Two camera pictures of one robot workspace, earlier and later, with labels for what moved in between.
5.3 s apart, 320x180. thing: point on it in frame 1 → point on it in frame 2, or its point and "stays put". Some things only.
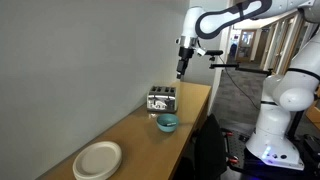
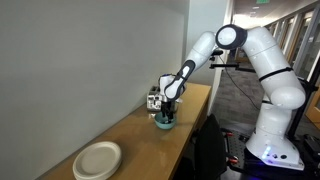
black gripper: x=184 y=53 → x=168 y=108
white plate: x=97 y=160 stays put
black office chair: x=204 y=157 stays put
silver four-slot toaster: x=162 y=99 stays put
